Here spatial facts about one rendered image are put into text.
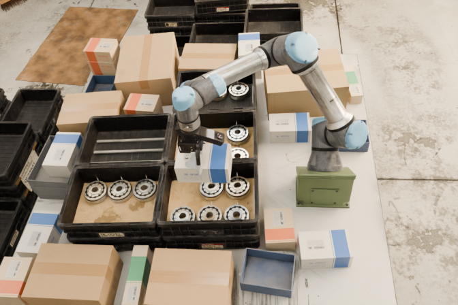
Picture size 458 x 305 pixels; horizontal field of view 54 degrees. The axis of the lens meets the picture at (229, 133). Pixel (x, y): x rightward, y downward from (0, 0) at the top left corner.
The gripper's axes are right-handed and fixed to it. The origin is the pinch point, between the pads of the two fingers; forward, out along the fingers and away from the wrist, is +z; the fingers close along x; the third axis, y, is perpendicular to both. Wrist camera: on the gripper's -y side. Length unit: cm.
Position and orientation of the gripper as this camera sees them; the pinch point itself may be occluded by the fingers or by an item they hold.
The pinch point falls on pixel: (203, 160)
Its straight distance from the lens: 172.2
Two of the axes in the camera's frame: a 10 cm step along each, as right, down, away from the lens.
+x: -0.8, 7.6, -6.5
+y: -9.9, 0.0, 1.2
